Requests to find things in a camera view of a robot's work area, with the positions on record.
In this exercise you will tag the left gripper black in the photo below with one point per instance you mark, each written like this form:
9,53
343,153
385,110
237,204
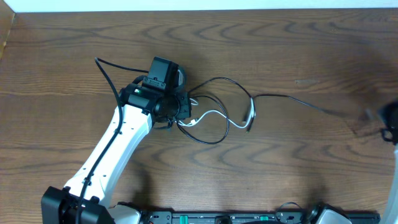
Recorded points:
185,106

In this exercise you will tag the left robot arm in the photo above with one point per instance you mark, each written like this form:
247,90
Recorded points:
156,96

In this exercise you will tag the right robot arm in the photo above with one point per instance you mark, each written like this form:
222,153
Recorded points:
388,116

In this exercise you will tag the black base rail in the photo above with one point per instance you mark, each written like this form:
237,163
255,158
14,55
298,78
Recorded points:
320,213

